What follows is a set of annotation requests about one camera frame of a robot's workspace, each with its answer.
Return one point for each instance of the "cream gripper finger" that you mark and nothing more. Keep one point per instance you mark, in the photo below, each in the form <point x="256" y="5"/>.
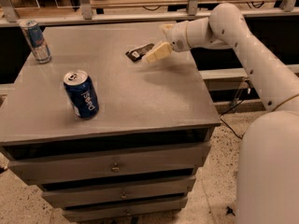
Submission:
<point x="159" y="51"/>
<point x="165" y="28"/>

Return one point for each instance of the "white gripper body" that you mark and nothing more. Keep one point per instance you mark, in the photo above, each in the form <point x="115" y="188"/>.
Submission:
<point x="177" y="36"/>

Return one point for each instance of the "black rxbar chocolate bar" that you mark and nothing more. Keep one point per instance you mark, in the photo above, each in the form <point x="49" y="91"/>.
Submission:
<point x="136" y="54"/>

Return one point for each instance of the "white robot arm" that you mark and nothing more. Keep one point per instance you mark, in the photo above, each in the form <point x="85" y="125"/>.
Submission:
<point x="267" y="182"/>

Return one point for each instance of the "blue pepsi can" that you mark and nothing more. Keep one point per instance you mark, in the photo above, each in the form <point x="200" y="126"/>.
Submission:
<point x="81" y="93"/>

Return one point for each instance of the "red bull can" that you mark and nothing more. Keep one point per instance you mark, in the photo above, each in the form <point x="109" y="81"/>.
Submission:
<point x="36" y="41"/>

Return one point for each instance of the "grey drawer cabinet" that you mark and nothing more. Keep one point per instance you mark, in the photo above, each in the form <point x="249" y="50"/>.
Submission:
<point x="140" y="105"/>

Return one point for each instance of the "middle grey drawer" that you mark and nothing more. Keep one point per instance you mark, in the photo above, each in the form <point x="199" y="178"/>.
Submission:
<point x="119" y="191"/>

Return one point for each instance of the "grey drawer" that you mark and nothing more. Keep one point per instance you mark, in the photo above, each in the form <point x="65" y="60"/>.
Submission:
<point x="126" y="209"/>
<point x="119" y="191"/>
<point x="129" y="161"/>

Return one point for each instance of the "top grey drawer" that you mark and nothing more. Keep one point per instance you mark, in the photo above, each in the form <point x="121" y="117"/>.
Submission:
<point x="129" y="161"/>

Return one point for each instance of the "bottom grey drawer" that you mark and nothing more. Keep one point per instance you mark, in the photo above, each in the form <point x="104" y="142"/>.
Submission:
<point x="126" y="209"/>

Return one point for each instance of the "metal railing frame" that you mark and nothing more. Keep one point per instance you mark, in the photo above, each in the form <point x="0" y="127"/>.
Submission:
<point x="70" y="12"/>

